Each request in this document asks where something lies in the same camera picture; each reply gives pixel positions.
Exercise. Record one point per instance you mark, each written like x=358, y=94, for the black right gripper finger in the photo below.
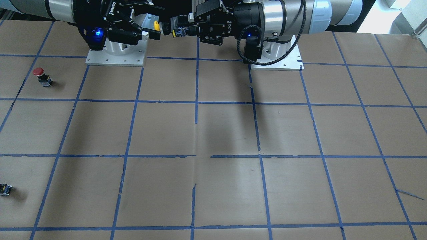
x=131, y=36
x=147, y=8

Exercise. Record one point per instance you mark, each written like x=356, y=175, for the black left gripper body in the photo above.
x=248, y=15

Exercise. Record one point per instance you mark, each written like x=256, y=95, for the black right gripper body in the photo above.
x=89, y=14

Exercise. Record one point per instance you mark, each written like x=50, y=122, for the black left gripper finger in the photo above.
x=189, y=18
x=183, y=31

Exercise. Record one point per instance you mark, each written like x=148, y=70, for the yellow push button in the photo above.
x=166, y=27

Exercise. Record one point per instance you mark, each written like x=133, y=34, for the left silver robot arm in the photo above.
x=277, y=20

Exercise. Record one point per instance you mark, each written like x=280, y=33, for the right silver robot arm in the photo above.
x=59, y=10

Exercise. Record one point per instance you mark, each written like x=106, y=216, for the red push button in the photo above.
x=43, y=78

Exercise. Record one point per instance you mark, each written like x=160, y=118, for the green push button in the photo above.
x=5, y=189

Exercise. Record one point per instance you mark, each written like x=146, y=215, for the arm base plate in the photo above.
x=273, y=51
x=118, y=54

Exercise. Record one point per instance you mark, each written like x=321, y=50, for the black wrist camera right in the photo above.
x=95, y=37

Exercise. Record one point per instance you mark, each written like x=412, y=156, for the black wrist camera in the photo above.
x=254, y=42
x=95, y=37

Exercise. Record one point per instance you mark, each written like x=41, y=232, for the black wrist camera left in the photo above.
x=254, y=42

